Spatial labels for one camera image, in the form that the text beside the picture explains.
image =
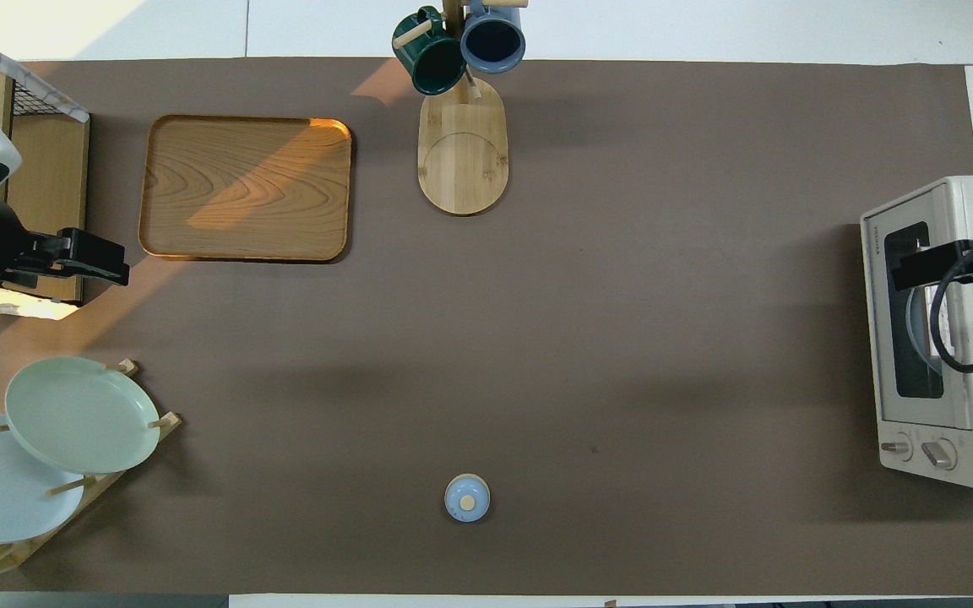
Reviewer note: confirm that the wooden mug tree stand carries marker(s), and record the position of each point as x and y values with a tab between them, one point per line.
463	156

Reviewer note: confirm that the blue mug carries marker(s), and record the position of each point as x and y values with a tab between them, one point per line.
493	38

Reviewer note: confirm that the dark green mug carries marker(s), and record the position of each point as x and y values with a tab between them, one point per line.
432	59

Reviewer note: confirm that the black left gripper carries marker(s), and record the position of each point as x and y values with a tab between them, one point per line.
85	253

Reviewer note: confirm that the white marbled panel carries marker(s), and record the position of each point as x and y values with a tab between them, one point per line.
30	80

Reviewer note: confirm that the silver oven knob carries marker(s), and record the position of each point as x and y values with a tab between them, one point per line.
898	447
939	454

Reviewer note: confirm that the glass oven door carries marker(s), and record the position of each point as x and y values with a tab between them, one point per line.
879	338

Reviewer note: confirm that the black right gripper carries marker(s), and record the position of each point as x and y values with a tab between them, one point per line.
930	263

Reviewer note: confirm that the wooden plate rack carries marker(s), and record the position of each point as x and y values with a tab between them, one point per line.
167	420

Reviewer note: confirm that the wooden stepped shelf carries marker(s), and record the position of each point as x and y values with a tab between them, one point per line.
47	177

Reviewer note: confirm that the pale green plate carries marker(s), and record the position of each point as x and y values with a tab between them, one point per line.
81	414

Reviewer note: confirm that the rectangular wooden tray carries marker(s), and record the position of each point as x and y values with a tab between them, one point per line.
246	190

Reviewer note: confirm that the brown table mat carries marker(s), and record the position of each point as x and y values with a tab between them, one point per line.
537	338

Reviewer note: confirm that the blue service bell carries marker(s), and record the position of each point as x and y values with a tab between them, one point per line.
467	498

